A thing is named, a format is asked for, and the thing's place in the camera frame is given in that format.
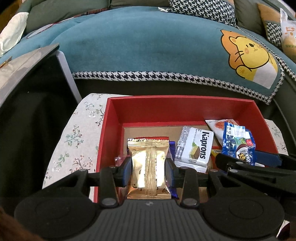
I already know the white noodle snack packet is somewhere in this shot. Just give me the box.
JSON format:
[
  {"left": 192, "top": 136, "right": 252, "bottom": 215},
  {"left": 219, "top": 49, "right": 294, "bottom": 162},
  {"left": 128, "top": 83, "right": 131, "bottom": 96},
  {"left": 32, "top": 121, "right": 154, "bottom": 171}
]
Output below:
[{"left": 205, "top": 119, "right": 238, "bottom": 146}]

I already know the red yellow snack packet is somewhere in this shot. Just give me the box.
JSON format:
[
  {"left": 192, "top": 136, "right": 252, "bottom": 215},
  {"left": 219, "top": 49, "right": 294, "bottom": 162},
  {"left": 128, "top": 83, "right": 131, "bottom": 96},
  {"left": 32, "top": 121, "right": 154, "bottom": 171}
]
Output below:
[{"left": 210, "top": 149, "right": 222, "bottom": 170}]

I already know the red crown snack packet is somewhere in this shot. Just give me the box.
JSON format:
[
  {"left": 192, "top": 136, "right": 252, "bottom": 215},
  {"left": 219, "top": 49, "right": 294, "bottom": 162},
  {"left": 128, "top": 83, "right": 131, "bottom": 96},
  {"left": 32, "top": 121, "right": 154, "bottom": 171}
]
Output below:
[{"left": 127, "top": 136, "right": 169, "bottom": 141}]

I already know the teal lion sofa cover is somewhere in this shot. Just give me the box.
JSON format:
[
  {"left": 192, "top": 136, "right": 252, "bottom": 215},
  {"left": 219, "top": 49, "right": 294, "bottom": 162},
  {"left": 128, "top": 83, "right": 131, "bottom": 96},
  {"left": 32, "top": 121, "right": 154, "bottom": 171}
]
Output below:
[{"left": 1, "top": 6, "right": 285, "bottom": 103}]

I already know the houndstooth cushion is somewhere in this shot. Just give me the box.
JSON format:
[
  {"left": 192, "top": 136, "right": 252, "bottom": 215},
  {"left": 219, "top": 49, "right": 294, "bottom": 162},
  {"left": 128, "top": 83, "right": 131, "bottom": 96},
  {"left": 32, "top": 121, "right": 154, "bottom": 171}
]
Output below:
[
  {"left": 257, "top": 2, "right": 284, "bottom": 49},
  {"left": 168, "top": 0, "right": 236, "bottom": 26}
]

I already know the blue foil snack packet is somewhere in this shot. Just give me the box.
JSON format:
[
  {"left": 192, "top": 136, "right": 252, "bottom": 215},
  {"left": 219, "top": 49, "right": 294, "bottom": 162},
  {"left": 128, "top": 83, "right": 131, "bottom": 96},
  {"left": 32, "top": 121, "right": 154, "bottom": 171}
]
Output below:
[{"left": 166, "top": 141, "right": 178, "bottom": 199}]

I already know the floral tablecloth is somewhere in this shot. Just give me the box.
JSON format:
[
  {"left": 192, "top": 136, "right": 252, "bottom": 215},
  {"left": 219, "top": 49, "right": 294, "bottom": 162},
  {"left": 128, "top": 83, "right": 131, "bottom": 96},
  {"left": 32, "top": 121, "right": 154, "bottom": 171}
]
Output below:
[{"left": 44, "top": 93, "right": 287, "bottom": 186}]

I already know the clear plastic bag of food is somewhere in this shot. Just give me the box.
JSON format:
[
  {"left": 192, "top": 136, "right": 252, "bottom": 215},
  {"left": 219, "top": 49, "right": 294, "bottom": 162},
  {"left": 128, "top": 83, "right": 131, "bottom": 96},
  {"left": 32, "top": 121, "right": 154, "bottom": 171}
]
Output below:
[{"left": 280, "top": 8, "right": 296, "bottom": 62}]

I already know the dark green sofa cushion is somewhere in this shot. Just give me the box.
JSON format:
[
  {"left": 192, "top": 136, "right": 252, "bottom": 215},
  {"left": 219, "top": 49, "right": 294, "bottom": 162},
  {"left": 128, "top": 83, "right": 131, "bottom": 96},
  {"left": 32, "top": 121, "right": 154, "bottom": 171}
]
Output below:
[{"left": 19, "top": 0, "right": 110, "bottom": 33}]

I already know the pink clear snack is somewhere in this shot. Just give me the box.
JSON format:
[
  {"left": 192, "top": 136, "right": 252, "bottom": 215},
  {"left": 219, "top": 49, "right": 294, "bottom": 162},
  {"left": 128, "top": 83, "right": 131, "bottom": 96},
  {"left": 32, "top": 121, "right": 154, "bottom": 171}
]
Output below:
[{"left": 114, "top": 156, "right": 126, "bottom": 167}]

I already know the blue white candy packet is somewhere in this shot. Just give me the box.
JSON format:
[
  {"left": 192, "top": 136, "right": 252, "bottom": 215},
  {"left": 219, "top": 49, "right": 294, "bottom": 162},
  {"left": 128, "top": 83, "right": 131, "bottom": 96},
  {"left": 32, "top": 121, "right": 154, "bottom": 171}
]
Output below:
[{"left": 222, "top": 122, "right": 256, "bottom": 166}]

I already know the white Kaprons wafer packet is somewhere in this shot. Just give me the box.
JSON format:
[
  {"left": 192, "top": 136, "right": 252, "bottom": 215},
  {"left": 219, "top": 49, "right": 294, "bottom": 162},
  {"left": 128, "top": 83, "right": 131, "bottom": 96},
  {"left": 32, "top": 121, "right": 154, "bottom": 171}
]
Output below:
[{"left": 174, "top": 126, "right": 214, "bottom": 173}]

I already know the red cardboard box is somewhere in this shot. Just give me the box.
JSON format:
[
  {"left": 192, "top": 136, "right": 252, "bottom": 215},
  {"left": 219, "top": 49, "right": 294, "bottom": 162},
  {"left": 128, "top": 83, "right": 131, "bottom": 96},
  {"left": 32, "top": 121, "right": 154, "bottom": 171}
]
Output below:
[{"left": 93, "top": 95, "right": 280, "bottom": 204}]

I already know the black side table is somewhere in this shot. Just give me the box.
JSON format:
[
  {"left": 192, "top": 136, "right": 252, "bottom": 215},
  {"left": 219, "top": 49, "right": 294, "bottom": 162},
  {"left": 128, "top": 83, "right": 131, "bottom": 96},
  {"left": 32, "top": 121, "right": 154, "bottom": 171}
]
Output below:
[{"left": 1, "top": 44, "right": 81, "bottom": 213}]

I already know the gold foil snack packet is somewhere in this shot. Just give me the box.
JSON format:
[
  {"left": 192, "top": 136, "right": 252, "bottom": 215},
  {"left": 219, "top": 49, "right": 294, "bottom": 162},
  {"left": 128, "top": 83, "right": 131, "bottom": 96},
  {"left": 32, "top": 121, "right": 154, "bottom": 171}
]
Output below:
[{"left": 126, "top": 139, "right": 171, "bottom": 200}]

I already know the white cloth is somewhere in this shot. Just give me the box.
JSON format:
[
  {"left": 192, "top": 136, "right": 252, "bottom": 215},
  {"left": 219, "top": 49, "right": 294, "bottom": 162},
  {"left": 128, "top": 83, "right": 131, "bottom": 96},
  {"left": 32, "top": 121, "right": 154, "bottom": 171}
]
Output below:
[{"left": 0, "top": 12, "right": 29, "bottom": 56}]

